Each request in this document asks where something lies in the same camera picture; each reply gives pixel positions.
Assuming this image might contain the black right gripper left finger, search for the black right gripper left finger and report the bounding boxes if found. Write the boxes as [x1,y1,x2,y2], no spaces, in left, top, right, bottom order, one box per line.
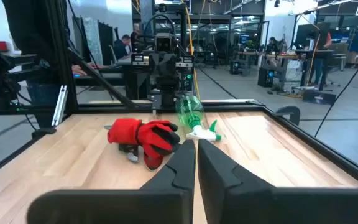
[26,139,196,224]

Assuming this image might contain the orange hanging cable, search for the orange hanging cable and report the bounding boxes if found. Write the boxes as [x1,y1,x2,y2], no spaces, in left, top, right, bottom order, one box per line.
[183,0,201,100]

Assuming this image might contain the person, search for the person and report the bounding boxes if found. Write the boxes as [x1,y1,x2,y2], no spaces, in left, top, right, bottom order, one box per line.
[1,0,88,131]
[266,36,280,54]
[313,30,333,85]
[130,30,141,53]
[113,34,132,60]

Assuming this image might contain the wooden desk black legs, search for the wooden desk black legs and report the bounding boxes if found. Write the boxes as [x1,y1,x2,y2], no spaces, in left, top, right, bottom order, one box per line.
[237,49,336,91]

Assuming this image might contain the person's hand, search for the person's hand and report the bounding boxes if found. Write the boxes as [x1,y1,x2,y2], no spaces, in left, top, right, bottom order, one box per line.
[71,64,89,77]

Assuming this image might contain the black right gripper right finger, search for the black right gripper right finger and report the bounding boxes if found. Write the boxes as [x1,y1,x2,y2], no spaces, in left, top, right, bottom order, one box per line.
[197,138,358,224]

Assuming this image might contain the green spray bottle white nozzle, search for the green spray bottle white nozzle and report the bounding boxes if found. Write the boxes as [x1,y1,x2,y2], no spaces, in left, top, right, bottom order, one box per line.
[175,95,223,142]

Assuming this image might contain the black table clamp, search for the black table clamp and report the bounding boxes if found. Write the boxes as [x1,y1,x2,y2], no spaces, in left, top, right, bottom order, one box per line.
[274,105,301,127]

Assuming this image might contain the silver aluminium bracket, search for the silver aluminium bracket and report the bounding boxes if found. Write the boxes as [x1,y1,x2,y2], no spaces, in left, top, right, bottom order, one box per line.
[51,85,69,127]

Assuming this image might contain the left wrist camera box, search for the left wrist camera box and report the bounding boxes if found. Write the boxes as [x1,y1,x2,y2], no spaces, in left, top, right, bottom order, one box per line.
[155,32,176,53]

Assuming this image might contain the black monitor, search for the black monitor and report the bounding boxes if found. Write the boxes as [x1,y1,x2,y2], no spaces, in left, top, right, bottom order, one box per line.
[293,22,331,50]

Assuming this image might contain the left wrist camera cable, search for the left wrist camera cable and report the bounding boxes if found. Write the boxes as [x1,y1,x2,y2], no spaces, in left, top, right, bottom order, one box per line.
[142,13,177,39]

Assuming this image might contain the black aluminium table frame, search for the black aluminium table frame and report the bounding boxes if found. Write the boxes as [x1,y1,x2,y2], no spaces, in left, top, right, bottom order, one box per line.
[0,0,358,189]

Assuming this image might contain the black computer tower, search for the black computer tower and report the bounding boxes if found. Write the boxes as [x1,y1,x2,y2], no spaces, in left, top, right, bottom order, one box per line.
[229,60,242,75]
[257,66,275,88]

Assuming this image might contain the red and black gardening glove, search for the red and black gardening glove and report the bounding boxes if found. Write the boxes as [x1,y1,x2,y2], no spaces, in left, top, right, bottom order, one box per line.
[106,118,181,172]

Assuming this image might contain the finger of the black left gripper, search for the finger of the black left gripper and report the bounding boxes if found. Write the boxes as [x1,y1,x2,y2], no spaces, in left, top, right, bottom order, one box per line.
[157,55,169,78]
[168,55,180,78]

